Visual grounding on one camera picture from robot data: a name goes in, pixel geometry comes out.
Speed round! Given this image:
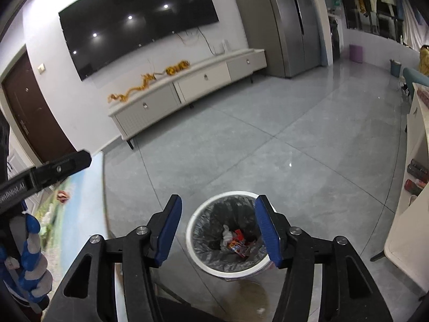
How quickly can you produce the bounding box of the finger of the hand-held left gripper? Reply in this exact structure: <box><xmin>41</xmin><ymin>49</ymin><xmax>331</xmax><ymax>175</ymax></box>
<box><xmin>31</xmin><ymin>150</ymin><xmax>92</xmax><ymax>191</ymax></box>

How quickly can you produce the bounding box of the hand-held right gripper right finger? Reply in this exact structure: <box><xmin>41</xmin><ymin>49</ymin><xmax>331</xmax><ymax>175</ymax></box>
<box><xmin>254</xmin><ymin>195</ymin><xmax>393</xmax><ymax>322</ymax></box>

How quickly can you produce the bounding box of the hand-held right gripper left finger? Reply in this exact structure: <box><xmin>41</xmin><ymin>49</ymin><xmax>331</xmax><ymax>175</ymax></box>
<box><xmin>43</xmin><ymin>194</ymin><xmax>183</xmax><ymax>322</ymax></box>

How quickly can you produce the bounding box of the red snack bag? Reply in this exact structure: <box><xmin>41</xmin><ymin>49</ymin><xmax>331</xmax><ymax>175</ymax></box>
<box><xmin>228</xmin><ymin>229</ymin><xmax>250</xmax><ymax>257</ymax></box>

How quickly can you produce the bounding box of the white bin with black liner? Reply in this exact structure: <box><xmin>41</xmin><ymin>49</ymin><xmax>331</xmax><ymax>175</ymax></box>
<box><xmin>185</xmin><ymin>191</ymin><xmax>279</xmax><ymax>281</ymax></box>

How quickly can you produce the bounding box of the person's left hand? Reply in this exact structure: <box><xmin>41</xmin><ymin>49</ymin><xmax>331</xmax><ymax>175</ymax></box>
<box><xmin>0</xmin><ymin>214</ymin><xmax>54</xmax><ymax>305</ymax></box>

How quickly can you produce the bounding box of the dark brown door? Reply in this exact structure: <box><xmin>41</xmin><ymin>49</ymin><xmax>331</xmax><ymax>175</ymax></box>
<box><xmin>0</xmin><ymin>52</ymin><xmax>80</xmax><ymax>167</ymax></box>

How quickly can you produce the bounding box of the golden dragon figurine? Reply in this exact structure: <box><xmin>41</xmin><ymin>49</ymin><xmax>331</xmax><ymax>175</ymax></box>
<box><xmin>108</xmin><ymin>85</ymin><xmax>139</xmax><ymax>104</ymax></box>
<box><xmin>137</xmin><ymin>71</ymin><xmax>159</xmax><ymax>91</ymax></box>

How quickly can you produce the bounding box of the white television cabinet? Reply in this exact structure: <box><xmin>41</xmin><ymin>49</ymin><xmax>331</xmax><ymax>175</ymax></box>
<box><xmin>108</xmin><ymin>47</ymin><xmax>268</xmax><ymax>150</ymax></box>

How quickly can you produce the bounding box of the cream shelf cabinet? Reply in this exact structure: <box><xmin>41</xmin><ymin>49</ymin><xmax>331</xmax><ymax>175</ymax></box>
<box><xmin>384</xmin><ymin>82</ymin><xmax>429</xmax><ymax>296</ymax></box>

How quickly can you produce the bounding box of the golden tiger figurine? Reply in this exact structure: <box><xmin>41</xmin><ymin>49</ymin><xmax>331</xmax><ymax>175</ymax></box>
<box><xmin>165</xmin><ymin>60</ymin><xmax>191</xmax><ymax>76</ymax></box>

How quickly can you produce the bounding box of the dark red can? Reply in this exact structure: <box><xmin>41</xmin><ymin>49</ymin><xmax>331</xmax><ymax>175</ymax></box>
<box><xmin>406</xmin><ymin>162</ymin><xmax>428</xmax><ymax>178</ymax></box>
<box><xmin>404</xmin><ymin>178</ymin><xmax>423</xmax><ymax>195</ymax></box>

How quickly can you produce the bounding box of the purple stool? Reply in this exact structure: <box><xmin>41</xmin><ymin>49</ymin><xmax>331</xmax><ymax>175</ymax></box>
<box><xmin>349</xmin><ymin>43</ymin><xmax>364</xmax><ymax>63</ymax></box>

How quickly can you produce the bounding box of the grey refrigerator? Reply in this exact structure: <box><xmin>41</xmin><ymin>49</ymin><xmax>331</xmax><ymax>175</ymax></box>
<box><xmin>226</xmin><ymin>0</ymin><xmax>328</xmax><ymax>79</ymax></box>

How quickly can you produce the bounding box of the teal sofa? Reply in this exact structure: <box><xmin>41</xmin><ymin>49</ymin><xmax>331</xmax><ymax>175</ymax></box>
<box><xmin>402</xmin><ymin>68</ymin><xmax>429</xmax><ymax>90</ymax></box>

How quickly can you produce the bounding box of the black wall television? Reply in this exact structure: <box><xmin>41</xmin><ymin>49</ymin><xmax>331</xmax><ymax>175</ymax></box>
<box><xmin>58</xmin><ymin>0</ymin><xmax>220</xmax><ymax>82</ymax></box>

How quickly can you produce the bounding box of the black television cable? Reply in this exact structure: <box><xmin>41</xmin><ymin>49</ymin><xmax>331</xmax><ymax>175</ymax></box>
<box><xmin>176</xmin><ymin>28</ymin><xmax>218</xmax><ymax>56</ymax></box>

